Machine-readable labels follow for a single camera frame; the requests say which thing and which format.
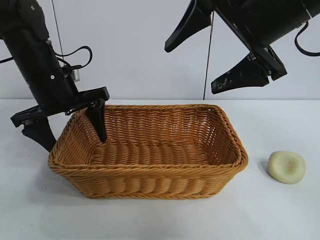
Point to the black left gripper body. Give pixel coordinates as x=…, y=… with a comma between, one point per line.
x=45, y=80

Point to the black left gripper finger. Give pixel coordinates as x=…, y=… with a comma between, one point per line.
x=40, y=135
x=98, y=120

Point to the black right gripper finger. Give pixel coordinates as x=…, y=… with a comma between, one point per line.
x=240, y=75
x=190, y=25

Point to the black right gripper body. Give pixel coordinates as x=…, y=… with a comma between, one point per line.
x=262, y=17

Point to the pale yellow egg yolk pastry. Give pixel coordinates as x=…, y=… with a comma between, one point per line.
x=286, y=167

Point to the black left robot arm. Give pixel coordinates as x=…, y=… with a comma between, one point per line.
x=22, y=15

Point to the brown woven wicker basket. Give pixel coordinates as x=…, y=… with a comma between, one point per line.
x=150, y=175

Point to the clear left wrist camera mount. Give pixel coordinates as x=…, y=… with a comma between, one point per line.
x=74, y=74

